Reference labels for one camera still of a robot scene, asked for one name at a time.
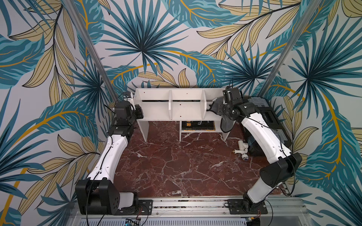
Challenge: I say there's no left aluminium corner post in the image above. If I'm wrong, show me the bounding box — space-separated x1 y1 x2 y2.
64 0 118 102

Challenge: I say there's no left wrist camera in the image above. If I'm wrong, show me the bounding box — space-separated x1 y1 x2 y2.
121 91 134 106

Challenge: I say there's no white PVC pipe fitting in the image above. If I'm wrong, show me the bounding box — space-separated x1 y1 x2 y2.
233 140 249 161

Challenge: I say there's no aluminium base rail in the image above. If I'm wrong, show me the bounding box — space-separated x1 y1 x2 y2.
67 195 313 226

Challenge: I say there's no right aluminium corner post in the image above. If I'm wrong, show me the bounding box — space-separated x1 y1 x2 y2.
257 1 322 97

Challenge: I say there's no aluminium corner post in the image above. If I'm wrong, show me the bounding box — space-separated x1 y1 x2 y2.
257 1 322 97
64 0 118 102

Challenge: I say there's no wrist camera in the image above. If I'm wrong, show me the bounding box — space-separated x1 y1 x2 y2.
121 91 134 106
223 86 232 99

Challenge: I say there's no black plastic toolbox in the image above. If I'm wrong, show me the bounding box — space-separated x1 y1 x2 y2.
243 96 292 157

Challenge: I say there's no white wooden bookshelf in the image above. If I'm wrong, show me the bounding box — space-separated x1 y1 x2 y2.
132 88 229 141

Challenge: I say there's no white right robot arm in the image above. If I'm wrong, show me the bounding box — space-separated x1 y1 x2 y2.
222 86 302 215

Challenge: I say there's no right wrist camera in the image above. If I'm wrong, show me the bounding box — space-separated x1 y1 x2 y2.
223 86 232 99

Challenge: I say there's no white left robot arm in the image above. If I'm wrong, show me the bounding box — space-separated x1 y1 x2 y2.
75 101 143 216

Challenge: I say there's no black yellow tool tray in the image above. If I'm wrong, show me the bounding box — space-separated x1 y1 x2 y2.
181 121 216 131

